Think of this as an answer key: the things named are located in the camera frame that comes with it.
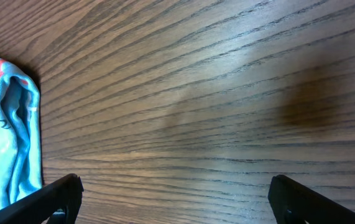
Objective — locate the light blue t-shirt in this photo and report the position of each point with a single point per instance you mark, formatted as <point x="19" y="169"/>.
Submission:
<point x="20" y="152"/>

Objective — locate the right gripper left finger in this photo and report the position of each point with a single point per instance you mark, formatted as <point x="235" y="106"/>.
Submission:
<point x="58" y="202"/>

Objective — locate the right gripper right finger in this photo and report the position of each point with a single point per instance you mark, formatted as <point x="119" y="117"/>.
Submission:
<point x="292" y="202"/>

